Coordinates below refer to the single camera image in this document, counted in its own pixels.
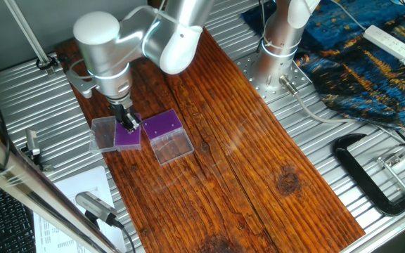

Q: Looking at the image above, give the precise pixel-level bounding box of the thin aluminium rod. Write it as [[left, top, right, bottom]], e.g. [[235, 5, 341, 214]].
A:
[[4, 0, 58, 77]]

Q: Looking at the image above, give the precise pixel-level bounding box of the black C-clamp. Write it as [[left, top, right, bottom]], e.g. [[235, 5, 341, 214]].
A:
[[333, 133, 405, 217]]

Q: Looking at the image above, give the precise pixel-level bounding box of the shiny metal frame bar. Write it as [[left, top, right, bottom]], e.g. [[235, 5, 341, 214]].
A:
[[0, 108, 121, 253]]

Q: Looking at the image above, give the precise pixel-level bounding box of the silver depth camera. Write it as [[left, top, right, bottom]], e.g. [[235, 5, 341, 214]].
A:
[[75, 191, 119, 228]]

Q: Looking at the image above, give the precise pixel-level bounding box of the purple pipette tip rack box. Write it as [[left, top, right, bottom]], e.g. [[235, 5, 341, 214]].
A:
[[89, 112, 143, 154], [141, 108, 195, 167]]

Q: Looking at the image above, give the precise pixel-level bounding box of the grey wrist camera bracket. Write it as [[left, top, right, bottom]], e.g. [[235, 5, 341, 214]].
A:
[[65, 59, 98, 99]]

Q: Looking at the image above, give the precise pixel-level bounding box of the white power cord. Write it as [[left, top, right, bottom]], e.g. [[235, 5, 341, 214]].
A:
[[330, 0, 367, 32]]

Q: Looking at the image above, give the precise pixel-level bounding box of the black cable of silver camera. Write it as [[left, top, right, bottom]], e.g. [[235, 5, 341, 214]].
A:
[[112, 219, 136, 253]]

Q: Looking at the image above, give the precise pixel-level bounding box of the small silver black clamp mount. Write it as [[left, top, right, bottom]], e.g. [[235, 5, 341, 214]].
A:
[[25, 129, 54, 173]]

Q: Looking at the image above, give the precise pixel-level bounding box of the white printed paper sheet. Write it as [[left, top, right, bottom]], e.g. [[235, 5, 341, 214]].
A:
[[33, 165, 128, 253]]

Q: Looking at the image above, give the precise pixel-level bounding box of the black keyboard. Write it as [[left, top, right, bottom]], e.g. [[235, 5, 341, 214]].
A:
[[0, 174, 37, 253]]

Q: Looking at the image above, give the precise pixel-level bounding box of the white power strip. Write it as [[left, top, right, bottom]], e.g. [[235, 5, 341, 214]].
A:
[[363, 24, 405, 65]]

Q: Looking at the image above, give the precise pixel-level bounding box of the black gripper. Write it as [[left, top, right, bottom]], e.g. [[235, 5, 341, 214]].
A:
[[108, 97, 142, 134]]

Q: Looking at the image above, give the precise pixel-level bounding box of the blue yellow patterned cloth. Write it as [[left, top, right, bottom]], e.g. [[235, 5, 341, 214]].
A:
[[240, 0, 405, 131]]

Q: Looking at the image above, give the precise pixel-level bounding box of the brown wooden board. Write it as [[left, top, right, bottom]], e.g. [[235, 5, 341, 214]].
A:
[[54, 27, 366, 253]]

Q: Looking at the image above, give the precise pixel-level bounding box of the grey cable with metal connector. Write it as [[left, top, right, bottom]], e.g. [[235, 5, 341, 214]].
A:
[[278, 74, 405, 145]]

